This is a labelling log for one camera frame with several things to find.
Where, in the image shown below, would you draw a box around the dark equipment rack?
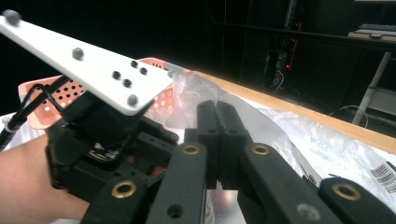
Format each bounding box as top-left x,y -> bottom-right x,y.
262,0 -> 302,92

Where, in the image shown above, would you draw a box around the clear plastic bag yellow smiley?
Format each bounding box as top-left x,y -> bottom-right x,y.
166,70 -> 396,224

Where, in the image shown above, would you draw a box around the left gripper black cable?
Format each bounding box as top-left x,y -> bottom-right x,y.
0,83 -> 68,150

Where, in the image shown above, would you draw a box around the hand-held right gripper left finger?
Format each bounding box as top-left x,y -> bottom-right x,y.
196,100 -> 222,189

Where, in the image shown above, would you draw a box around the pink plastic basket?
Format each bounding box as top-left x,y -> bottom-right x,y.
18,57 -> 188,130

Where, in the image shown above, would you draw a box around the white floor cable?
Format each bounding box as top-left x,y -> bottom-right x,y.
329,105 -> 370,129

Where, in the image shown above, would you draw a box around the light wooden desktop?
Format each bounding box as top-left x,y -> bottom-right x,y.
347,30 -> 396,44

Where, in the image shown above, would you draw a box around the white desk frame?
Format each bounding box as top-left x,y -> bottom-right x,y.
351,50 -> 396,125

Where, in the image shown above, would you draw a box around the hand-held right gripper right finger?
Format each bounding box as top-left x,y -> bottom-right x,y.
217,101 -> 254,191

